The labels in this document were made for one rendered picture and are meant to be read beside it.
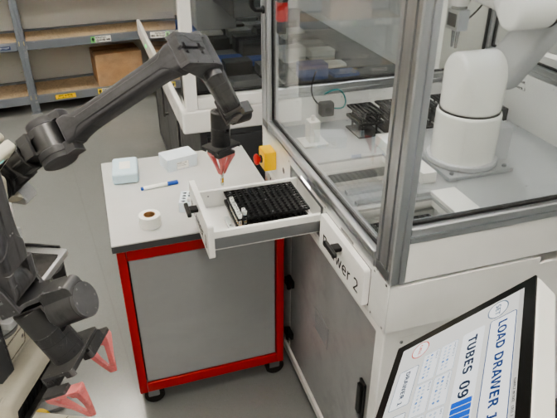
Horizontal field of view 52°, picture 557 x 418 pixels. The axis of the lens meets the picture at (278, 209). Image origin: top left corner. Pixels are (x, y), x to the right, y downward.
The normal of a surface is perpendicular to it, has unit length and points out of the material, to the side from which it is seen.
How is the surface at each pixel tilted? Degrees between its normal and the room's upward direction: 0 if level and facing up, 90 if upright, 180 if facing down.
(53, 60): 90
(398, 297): 90
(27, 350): 8
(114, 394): 0
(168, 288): 90
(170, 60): 61
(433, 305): 90
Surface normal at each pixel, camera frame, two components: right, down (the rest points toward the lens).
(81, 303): 0.88, -0.34
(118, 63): 0.42, 0.43
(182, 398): 0.00, -0.86
